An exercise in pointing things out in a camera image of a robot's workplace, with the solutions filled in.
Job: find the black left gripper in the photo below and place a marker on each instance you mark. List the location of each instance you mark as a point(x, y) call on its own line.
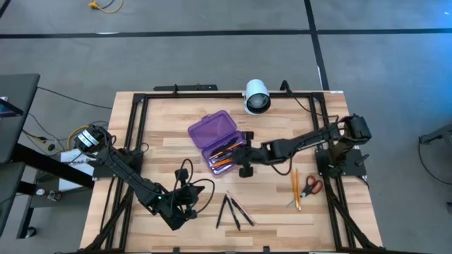
point(187, 201)

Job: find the black pen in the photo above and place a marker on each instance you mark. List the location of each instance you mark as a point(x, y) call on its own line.
point(243, 213)
point(233, 214)
point(221, 211)

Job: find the orange pencil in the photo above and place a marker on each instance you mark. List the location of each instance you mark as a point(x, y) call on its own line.
point(226, 151)
point(298, 190)
point(222, 162)
point(293, 187)

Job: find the black power bar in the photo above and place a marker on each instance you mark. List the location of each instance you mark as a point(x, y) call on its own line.
point(190, 87)

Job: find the white paper sheet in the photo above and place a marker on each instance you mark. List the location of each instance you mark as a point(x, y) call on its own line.
point(76, 157)

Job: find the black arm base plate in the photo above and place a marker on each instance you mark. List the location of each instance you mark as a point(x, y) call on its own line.
point(353, 166)
point(102, 173)

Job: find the white spotlight lamp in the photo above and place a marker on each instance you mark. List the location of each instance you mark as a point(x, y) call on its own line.
point(256, 91)

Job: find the black metal table frame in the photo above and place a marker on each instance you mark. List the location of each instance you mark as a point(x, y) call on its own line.
point(212, 95)

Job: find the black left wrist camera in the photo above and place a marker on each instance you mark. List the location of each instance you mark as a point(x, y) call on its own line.
point(182, 175)

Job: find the purple plastic pencil box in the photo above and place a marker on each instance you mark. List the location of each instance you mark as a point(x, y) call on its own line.
point(212, 128)

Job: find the dark grey desk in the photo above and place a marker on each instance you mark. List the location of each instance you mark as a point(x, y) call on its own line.
point(21, 91)

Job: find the black pens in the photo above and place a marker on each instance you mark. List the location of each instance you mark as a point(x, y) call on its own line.
point(247, 213)

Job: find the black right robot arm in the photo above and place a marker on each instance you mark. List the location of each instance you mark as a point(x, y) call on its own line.
point(300, 143)

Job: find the black desk frame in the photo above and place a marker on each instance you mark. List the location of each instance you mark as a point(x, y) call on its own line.
point(46, 164)

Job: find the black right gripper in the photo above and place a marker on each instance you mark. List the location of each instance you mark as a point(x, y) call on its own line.
point(252, 157)

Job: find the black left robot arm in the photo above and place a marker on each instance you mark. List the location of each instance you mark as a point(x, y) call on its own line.
point(123, 169)

